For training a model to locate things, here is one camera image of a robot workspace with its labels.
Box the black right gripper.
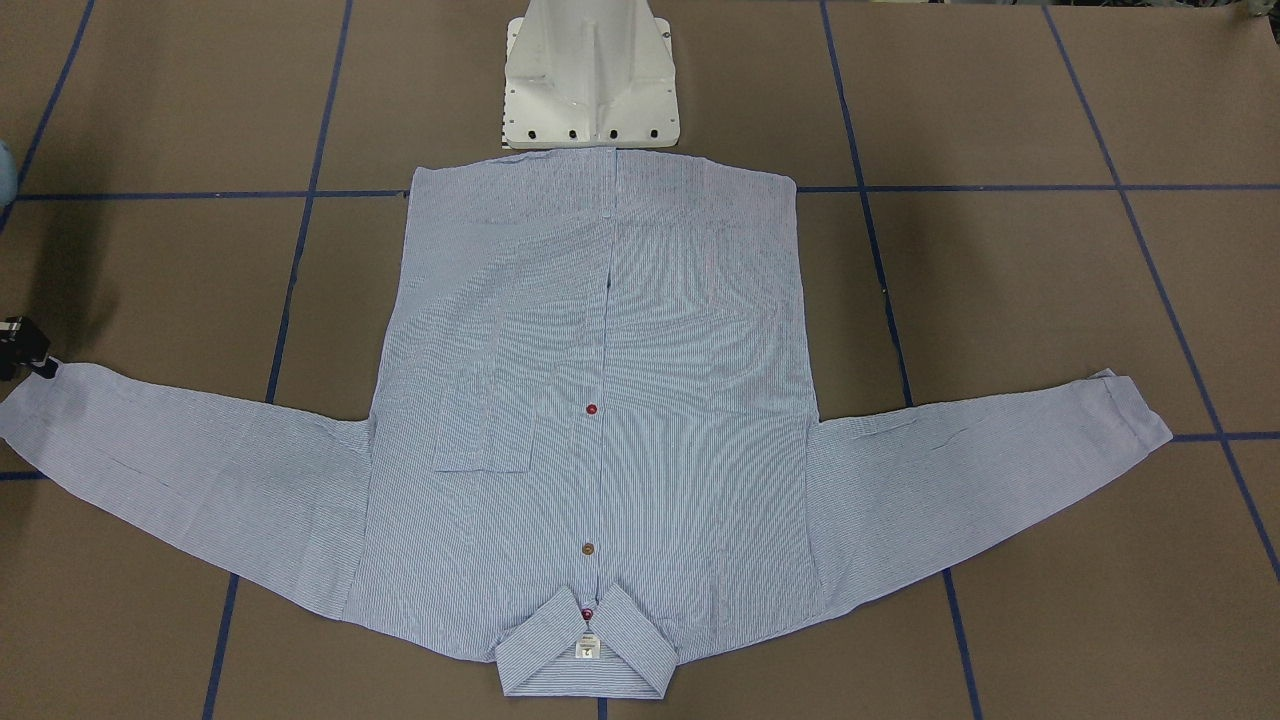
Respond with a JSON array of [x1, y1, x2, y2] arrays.
[[1, 316, 59, 382]]

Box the blue striped button shirt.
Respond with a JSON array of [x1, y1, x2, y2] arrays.
[[3, 149, 1172, 700]]

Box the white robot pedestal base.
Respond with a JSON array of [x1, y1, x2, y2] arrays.
[[500, 1, 681, 151]]

